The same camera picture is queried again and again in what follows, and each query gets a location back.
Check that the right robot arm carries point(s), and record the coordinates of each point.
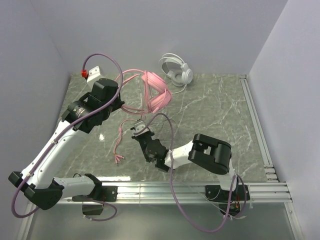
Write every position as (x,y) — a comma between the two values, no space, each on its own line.
(211,154)

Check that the aluminium rail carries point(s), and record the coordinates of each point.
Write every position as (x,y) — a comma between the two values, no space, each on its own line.
(144,192)
(269,168)

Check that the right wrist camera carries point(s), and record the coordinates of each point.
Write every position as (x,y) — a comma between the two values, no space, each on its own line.
(139,128)

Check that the right aluminium rail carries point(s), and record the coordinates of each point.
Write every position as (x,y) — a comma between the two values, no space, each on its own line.
(269,168)

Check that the pink headphones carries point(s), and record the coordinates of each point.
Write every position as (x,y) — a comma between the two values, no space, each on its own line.
(156,94)

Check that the front aluminium rail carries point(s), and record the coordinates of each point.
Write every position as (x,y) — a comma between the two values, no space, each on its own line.
(144,192)

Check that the white headphones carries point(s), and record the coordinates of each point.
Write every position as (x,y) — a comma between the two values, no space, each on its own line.
(177,70)

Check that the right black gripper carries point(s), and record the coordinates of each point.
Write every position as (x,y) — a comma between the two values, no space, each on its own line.
(142,135)

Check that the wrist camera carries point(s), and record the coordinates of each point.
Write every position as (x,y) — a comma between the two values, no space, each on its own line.
(92,75)
(139,128)

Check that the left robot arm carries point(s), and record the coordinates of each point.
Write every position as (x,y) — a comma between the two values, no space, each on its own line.
(38,181)

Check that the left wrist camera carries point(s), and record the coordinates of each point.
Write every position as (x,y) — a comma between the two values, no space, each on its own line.
(92,75)

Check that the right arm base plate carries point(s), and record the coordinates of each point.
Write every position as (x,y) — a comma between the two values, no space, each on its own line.
(214,193)

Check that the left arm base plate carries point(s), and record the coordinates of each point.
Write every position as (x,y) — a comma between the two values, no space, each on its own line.
(107,193)

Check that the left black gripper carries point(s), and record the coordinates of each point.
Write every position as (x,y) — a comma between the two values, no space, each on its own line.
(116,103)

